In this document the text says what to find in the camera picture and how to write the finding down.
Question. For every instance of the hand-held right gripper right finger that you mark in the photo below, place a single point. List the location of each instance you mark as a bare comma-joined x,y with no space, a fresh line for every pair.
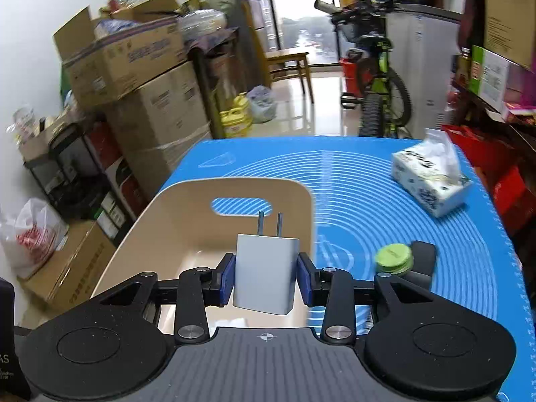
303,278

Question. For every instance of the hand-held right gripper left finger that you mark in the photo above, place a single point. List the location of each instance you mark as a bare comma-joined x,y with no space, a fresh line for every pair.
228,278

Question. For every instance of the white wall charger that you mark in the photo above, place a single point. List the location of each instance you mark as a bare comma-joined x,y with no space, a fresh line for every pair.
266,272

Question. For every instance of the beige plastic basket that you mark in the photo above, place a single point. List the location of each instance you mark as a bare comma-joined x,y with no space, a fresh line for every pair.
188,217

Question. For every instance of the black remote control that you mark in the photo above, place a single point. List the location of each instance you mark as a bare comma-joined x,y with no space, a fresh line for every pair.
423,259

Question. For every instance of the green round lid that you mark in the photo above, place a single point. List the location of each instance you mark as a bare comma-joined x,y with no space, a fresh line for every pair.
391,257

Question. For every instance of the blue silicone mat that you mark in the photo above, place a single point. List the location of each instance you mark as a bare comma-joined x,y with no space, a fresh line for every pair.
356,201

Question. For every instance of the flat brown cardboard box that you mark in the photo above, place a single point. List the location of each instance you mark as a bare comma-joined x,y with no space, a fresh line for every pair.
71,268

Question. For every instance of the white plastic shopping bag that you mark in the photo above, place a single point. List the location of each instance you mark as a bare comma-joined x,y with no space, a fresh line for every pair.
29,234

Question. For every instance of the red and white appliance box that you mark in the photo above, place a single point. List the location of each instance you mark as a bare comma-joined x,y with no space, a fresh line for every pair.
121,171

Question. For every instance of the yellow oil jug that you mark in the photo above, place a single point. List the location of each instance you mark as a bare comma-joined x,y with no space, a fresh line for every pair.
242,101
236,124

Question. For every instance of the patterned tissue pack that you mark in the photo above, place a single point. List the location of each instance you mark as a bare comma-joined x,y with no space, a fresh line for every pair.
427,184

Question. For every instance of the large taped cardboard box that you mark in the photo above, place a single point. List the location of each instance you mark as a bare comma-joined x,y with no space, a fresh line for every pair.
167,121

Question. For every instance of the translucent plastic bag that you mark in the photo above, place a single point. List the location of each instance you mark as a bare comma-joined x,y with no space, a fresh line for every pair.
261,102

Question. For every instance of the black metal rack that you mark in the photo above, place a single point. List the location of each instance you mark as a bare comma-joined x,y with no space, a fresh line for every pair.
67,163

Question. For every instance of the toy buggy with tyre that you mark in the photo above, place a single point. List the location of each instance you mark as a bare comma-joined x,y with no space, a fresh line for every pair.
383,88

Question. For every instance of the red bucket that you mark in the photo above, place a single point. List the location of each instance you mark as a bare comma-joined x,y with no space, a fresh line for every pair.
348,73

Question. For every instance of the wooden chair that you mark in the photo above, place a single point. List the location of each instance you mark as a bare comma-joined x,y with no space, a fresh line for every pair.
289,56

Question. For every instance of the red gift boxes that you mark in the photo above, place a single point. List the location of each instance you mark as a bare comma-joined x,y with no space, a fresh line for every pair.
494,163

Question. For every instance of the open cardboard box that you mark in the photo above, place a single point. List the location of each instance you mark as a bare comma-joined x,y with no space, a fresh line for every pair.
121,63

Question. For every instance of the white cabinet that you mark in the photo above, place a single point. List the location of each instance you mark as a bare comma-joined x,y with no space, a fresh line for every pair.
427,63

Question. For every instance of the green and white carton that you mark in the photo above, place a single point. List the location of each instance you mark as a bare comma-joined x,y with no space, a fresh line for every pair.
490,73

